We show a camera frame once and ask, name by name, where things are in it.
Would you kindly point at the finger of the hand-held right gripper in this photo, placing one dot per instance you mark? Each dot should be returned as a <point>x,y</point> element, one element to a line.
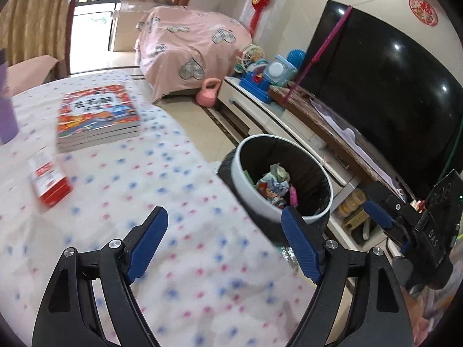
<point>378,213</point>
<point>383,193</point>

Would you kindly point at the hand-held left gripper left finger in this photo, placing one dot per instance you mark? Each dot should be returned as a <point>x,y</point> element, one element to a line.
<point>148,238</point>

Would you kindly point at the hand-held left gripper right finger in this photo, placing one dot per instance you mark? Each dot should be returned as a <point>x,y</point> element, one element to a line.
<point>302,245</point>

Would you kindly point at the orange-red snack wrapper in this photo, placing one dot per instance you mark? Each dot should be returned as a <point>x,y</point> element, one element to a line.
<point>275,198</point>

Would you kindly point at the printed paper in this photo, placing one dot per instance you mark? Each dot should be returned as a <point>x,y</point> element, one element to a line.
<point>275,180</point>

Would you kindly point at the black and white trash bin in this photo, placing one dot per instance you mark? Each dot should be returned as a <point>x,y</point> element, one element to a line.
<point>242,184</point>

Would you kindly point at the green wrapper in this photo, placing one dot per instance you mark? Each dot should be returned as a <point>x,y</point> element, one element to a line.
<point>249,177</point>

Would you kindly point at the person's right forearm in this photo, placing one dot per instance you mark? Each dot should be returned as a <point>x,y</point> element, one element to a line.
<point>416,314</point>

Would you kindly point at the olive plastic toy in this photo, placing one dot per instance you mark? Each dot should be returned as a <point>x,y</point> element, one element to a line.
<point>358,227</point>

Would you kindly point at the yellow stacking toy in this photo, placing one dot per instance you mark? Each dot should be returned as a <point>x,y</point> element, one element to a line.
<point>352,202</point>

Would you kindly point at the black bin liner bag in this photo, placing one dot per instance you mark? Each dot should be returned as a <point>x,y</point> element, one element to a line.
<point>311,173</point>

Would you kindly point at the clear plastic sheet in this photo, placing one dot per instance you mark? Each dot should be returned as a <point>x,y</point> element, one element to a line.
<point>332,119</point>

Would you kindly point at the black flat-screen television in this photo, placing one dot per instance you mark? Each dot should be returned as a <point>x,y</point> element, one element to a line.
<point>390,90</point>

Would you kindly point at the book with white page edges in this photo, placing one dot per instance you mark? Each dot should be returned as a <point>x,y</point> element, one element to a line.
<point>101,142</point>
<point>101,136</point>

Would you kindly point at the red and white box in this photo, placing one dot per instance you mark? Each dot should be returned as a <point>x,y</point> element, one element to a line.
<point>49,177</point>

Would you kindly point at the white television cabinet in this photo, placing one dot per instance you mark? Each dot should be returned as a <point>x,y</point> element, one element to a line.
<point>253,115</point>

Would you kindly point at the colourful picture book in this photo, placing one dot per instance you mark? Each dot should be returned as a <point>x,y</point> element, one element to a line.
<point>97,108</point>

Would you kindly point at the pink kettlebell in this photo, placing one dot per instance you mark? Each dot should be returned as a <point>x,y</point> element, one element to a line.
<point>208,95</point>

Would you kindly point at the light blue toy washing machine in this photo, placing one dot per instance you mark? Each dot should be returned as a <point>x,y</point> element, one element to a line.
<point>281,71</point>

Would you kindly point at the blue spiky ball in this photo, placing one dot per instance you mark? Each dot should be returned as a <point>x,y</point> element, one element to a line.
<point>296,59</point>

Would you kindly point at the purple box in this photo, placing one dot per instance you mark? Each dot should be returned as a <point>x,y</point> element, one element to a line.
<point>8,115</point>

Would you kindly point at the ferris wheel toy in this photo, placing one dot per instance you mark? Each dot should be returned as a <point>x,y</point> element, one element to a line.
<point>249,58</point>

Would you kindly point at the pink heart-print sofa cover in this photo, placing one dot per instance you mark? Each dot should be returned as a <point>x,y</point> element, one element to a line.
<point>191,39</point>

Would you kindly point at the pink upholstered stool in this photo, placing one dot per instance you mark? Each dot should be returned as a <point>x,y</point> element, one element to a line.
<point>30,72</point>

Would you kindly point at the red Chinese knot ornament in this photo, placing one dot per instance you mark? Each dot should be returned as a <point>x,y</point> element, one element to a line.
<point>261,1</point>

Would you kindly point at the beige curtain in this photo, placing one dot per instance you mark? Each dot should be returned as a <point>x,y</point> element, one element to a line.
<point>32,18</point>

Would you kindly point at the red paper-cut wall sticker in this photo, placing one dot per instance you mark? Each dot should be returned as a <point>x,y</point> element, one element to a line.
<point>423,11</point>

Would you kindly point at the brown balcony door frame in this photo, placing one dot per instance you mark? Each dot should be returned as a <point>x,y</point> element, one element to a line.
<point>70,25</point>

